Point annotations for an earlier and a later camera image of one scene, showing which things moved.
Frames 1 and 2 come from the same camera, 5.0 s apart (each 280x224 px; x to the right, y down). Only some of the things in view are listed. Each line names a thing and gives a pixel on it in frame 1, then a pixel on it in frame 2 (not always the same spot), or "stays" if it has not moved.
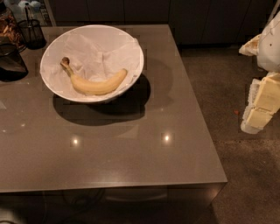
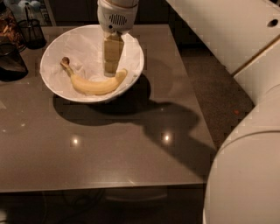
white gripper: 270,48 to 117,17
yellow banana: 94,87 stays
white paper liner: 95,54 stays
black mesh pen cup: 32,34 stays
